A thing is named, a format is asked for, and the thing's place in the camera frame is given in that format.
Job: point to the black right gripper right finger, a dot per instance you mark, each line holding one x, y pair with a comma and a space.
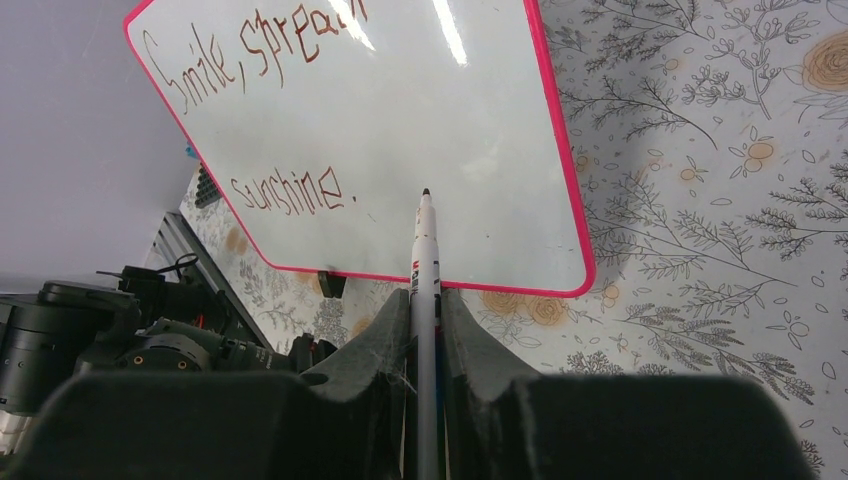
506, 420

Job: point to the red capped marker pen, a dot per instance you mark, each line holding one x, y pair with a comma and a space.
427, 432

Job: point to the grey lego baseplate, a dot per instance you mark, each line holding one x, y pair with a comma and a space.
206, 192

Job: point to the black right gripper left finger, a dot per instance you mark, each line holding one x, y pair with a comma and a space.
340, 419

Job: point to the pink framed whiteboard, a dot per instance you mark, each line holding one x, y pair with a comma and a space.
322, 122

